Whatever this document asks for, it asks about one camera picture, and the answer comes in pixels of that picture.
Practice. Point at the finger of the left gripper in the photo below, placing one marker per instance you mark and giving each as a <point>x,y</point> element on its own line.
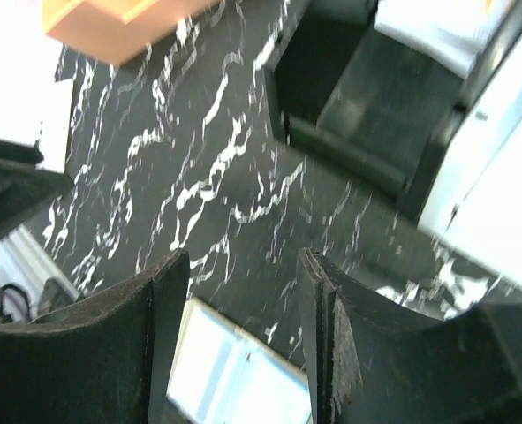
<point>25,188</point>

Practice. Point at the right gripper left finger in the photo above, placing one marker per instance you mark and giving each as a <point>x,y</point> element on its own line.
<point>104,359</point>

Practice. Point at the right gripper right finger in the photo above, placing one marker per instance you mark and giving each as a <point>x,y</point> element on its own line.
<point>370,360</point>

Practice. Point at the grey leather card holder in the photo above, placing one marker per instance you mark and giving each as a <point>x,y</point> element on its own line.
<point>223,374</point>

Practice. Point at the white middle card tray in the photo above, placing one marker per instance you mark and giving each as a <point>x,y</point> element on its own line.
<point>475,205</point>

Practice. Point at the black left card tray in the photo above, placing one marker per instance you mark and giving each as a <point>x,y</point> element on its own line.
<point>340,90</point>

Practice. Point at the orange plastic file organizer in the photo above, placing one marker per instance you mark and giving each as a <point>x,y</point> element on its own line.
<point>114,31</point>

